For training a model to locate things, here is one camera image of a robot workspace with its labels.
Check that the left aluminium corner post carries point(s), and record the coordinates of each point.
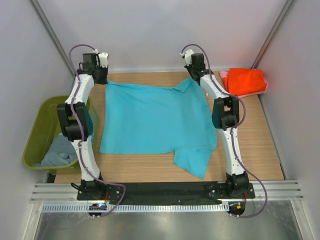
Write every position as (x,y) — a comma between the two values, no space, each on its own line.
(51,34)

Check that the folded pink t shirt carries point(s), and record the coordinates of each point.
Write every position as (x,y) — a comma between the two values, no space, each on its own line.
(223,74)

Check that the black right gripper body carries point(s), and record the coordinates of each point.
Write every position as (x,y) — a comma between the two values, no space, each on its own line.
(190,69)

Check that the teal t shirt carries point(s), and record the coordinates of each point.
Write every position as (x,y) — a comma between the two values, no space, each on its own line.
(142,120)

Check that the white slotted cable duct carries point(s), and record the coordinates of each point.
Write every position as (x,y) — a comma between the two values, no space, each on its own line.
(96,208)

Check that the grey blue t shirt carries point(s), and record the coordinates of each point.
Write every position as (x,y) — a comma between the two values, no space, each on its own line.
(60,153)

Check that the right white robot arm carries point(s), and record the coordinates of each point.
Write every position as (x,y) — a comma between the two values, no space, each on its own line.
(225,118)

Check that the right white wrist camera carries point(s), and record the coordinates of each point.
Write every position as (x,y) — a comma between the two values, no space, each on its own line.
(187,56)

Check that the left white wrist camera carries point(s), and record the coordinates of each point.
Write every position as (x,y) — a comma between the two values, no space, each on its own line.
(103,58)

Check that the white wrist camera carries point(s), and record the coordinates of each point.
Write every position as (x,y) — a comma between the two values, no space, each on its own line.
(103,58)
(187,56)

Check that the olive green plastic bin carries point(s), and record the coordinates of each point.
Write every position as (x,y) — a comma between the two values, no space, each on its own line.
(45,128)

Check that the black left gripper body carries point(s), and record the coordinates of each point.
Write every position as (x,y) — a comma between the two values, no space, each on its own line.
(103,73)

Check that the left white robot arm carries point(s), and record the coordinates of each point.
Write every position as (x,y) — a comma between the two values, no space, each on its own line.
(77,125)

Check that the aluminium frame rail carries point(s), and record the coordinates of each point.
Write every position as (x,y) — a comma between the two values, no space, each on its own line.
(271,190)

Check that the folded orange t shirt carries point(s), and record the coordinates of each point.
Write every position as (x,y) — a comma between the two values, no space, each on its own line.
(246,82)

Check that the aluminium corner post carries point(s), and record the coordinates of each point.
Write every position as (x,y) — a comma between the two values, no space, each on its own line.
(51,34)
(279,21)

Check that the right aluminium corner post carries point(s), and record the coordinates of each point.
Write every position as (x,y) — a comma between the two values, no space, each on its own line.
(279,21)

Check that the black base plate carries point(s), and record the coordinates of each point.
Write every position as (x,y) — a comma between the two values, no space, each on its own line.
(166,194)

